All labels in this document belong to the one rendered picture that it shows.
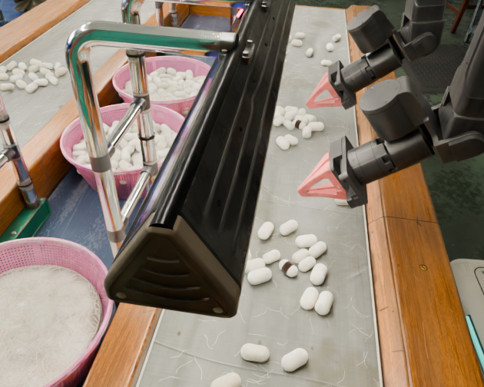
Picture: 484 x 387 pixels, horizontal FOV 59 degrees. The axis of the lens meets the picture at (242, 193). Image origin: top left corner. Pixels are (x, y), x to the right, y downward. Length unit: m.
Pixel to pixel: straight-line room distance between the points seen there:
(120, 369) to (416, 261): 0.45
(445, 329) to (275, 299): 0.23
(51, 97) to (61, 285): 0.59
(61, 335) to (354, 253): 0.45
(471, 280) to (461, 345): 0.81
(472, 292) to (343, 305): 0.80
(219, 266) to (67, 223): 0.67
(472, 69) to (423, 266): 0.30
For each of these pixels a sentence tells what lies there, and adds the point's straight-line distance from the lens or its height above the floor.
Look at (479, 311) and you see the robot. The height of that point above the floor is 0.27.
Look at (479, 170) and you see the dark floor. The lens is 2.46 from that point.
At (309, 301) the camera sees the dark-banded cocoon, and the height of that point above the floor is 0.76.
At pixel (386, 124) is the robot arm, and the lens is 0.59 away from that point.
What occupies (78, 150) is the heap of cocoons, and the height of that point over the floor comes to 0.74.
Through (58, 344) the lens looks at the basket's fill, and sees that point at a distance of 0.65.
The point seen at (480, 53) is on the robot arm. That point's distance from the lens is 0.56.
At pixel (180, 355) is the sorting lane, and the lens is 0.60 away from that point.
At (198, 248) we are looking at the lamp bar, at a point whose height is 1.09.
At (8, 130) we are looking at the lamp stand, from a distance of 0.79.
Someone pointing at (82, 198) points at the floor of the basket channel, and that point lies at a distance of 0.94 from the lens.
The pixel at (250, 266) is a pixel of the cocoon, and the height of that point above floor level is 0.76.
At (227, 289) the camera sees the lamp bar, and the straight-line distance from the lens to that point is 0.24.
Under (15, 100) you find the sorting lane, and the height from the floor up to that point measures 0.74.
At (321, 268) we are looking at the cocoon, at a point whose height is 0.76.
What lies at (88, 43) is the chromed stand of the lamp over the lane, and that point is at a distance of 0.45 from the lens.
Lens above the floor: 1.26
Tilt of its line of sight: 40 degrees down
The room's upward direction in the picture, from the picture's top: 3 degrees clockwise
